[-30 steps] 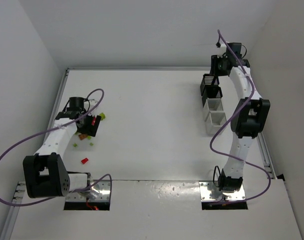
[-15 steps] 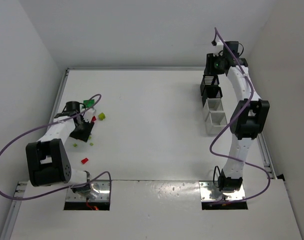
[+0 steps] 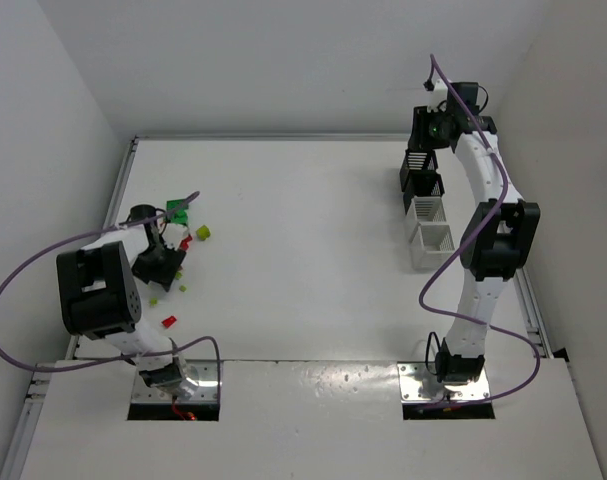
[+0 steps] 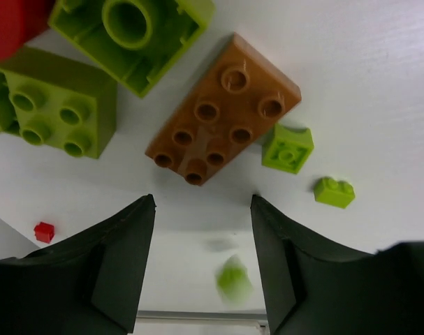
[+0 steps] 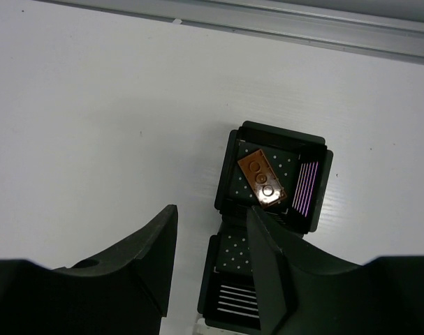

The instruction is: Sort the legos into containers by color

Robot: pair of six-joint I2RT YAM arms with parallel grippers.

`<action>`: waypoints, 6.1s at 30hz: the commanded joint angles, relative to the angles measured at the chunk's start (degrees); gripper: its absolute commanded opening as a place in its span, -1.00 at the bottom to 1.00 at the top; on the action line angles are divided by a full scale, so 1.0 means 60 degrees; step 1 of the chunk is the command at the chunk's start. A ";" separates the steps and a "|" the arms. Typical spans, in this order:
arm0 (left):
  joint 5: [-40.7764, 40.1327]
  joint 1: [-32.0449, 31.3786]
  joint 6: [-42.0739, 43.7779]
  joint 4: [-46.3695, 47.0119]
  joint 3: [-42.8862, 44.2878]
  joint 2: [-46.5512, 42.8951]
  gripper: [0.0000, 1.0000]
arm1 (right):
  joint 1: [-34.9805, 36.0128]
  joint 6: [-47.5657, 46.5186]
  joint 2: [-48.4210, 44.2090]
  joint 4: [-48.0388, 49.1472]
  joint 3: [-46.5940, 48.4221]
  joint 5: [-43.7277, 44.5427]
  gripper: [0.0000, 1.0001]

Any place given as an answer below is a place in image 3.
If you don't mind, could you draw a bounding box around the far black mesh container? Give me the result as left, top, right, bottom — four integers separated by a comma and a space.
399, 149, 438, 192

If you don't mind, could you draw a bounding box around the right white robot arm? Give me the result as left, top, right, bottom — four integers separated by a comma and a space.
408, 79, 541, 385

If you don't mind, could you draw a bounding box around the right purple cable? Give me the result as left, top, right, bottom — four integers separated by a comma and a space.
418, 53, 542, 407

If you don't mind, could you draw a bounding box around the right aluminium frame rail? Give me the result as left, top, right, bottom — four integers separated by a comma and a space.
514, 271, 553, 358

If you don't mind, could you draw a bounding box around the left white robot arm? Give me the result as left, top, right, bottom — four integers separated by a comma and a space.
56, 204, 194, 397

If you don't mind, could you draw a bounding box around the metal base plate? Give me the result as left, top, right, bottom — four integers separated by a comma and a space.
397, 362, 491, 405
131, 360, 219, 405

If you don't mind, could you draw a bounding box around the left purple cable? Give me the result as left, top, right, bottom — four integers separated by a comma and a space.
0, 190, 221, 372

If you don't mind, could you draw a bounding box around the aluminium frame rail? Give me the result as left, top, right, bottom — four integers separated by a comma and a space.
0, 138, 139, 480
514, 271, 553, 358

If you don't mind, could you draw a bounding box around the left aluminium frame rail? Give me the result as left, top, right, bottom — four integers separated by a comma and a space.
0, 138, 139, 480

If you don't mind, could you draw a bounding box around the purple cable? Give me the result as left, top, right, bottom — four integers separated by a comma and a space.
0, 190, 221, 372
418, 53, 542, 407

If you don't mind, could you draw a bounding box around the near white mesh container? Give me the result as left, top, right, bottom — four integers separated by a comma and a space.
410, 223, 455, 271

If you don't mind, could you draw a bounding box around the small red lego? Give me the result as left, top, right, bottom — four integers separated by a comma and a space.
162, 316, 177, 329

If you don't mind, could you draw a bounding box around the yellow-green lego cube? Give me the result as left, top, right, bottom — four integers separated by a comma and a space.
195, 225, 211, 241

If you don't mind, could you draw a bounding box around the white mesh container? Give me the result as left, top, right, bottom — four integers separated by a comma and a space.
410, 223, 455, 271
404, 196, 447, 240

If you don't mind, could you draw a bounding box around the black mesh container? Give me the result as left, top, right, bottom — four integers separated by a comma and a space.
399, 149, 438, 192
402, 170, 445, 212

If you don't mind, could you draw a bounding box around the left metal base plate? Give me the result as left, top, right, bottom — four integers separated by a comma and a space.
131, 360, 219, 405

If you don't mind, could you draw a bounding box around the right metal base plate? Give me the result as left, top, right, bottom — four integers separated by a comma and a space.
397, 362, 491, 405

